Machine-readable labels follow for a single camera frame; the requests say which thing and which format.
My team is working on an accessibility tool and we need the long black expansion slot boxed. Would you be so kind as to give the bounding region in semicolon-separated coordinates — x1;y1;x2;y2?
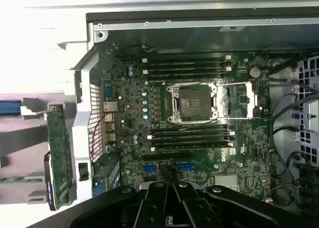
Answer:
143;152;193;161

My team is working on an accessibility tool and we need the black RAM slot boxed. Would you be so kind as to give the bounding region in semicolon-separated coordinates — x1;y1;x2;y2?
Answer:
146;73;233;81
142;66;233;74
147;130;235;139
146;61;232;68
149;137;236;144
149;124;235;133
142;54;232;62

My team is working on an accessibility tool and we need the metal locking lever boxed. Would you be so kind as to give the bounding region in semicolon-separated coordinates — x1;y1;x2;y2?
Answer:
178;120;229;132

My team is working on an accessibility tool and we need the metal socket cover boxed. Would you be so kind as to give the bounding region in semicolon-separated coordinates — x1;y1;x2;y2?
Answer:
216;81;259;119

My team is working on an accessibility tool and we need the CPU socket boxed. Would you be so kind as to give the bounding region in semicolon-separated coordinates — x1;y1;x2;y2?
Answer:
165;83;220;124

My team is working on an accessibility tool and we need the green motherboard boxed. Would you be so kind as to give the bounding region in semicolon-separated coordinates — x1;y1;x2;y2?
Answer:
99;50;273;201

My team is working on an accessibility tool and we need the grey parts rack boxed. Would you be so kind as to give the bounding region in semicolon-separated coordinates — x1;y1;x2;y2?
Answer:
0;93;77;206

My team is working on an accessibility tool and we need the green RAM stick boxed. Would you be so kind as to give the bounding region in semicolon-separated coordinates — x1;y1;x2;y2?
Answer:
0;177;43;184

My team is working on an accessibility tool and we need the metal disk bay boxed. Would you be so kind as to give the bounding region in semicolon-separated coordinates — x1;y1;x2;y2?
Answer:
295;56;319;164

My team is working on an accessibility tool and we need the black open PC case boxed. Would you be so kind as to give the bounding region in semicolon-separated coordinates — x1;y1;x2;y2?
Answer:
71;11;319;214

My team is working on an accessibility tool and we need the red black twisted wire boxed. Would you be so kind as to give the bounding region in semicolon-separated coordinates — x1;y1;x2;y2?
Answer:
89;112;113;162

